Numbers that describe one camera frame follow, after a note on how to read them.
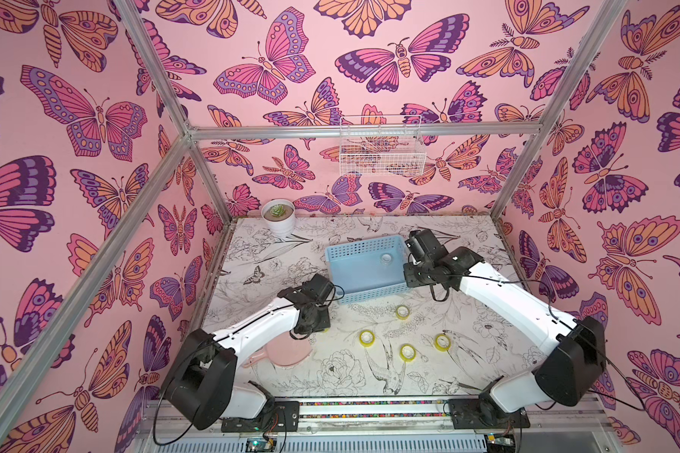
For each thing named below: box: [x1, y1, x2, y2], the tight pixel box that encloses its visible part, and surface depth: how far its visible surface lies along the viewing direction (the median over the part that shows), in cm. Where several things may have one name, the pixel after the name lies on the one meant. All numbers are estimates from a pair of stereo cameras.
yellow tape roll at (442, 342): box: [433, 333, 452, 353], surface depth 87 cm
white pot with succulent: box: [260, 198, 296, 238], surface depth 111 cm
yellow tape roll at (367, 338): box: [358, 329, 376, 349], surface depth 89 cm
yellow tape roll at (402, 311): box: [395, 303, 410, 320], surface depth 94 cm
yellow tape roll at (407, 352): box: [398, 342, 418, 363], surface depth 85 cm
